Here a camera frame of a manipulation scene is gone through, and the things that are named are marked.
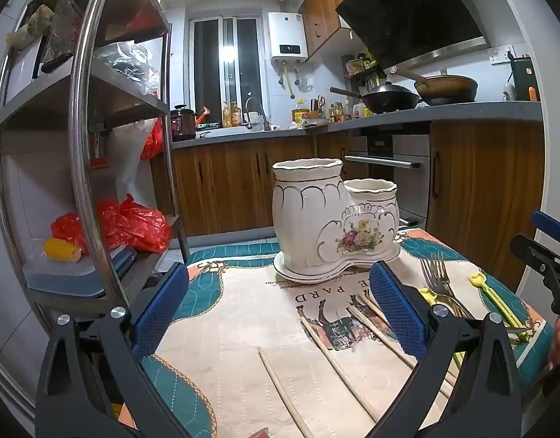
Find black wok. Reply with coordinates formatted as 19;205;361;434
330;81;422;115

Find black range hood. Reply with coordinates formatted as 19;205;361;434
335;0;491;72

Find brown frying pan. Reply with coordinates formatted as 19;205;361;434
396;68;479;105

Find wall spice rack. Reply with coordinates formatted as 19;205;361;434
345;51;386;93

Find grey kitchen countertop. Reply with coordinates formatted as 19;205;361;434
172;100;544;149

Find wooden upper kitchen cabinet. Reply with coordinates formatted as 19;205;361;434
299;0;382;61

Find large red plastic bag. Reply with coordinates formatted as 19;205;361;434
96;194;173;254

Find clear packet on shelf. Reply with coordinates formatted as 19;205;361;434
42;0;87;63

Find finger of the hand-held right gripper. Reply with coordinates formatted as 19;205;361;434
532;210;560;243
509;234;560;284

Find silver metal fork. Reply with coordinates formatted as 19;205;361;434
420;258;458;318

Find printed quilted table mat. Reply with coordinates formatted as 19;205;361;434
138;226;557;438

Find gold metal fork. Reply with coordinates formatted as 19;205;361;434
428;252;468;316

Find wooden chopstick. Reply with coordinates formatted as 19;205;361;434
357;293;393;329
347;306;418;369
301;318;381;423
258;347;315;438

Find white water heater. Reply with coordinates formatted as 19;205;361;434
267;11;308;63

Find wooden lower kitchen cabinets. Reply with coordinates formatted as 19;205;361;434
149;121;546;292

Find yellow green plastic utensil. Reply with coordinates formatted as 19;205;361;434
468;272;536;331
419;287;464;375

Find amber oil bottles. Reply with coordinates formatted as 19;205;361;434
222;101;243;128

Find brown ginger root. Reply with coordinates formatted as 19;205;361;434
6;4;55;49

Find steel shelf rack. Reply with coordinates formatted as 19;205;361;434
0;0;191;315

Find yellow cooking oil jug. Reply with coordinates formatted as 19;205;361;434
292;98;311;125

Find kitchen faucet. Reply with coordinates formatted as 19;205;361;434
244;97;271;131

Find white ceramic holder saucer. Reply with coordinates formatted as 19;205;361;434
273;243;402;286

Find white floral ceramic utensil holder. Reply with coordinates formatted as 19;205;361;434
271;158;400;271

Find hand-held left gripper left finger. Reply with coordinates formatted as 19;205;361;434
35;262;191;438

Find wall power outlet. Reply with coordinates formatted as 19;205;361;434
489;46;516;65

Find row of condiment bottles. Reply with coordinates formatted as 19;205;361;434
328;100;368;122

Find small red plastic bag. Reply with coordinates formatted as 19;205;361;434
50;212;88;251

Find dark green countertop appliance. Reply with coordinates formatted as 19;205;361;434
508;52;541;102

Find stack of blue white trays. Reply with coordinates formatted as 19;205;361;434
23;244;138;301

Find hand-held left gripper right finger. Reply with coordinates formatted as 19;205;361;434
366;260;522;438

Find yellow corn in wrap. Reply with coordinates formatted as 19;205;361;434
43;237;83;262

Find dark red rice cooker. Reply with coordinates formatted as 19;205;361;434
170;105;198;141

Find clear plastic bags bundle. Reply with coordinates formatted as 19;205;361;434
95;41;163;97

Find hanging red plastic bag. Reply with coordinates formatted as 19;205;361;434
140;118;164;161

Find built-in steel oven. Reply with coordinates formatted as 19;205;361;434
344;133;431;228

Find kitchen window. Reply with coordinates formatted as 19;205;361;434
189;16;263;124

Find white plastic bag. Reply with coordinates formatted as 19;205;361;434
107;119;159;201

